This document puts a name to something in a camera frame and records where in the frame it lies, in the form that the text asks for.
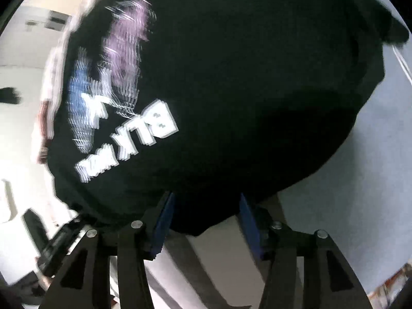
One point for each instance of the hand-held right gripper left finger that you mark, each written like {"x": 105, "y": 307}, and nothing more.
{"x": 163, "y": 225}

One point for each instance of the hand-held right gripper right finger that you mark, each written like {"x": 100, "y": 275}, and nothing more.
{"x": 251, "y": 231}

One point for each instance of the black printed t-shirt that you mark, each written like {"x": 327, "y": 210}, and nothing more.
{"x": 241, "y": 87}

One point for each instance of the bed with striped sheet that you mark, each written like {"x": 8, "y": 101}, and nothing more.
{"x": 370, "y": 167}

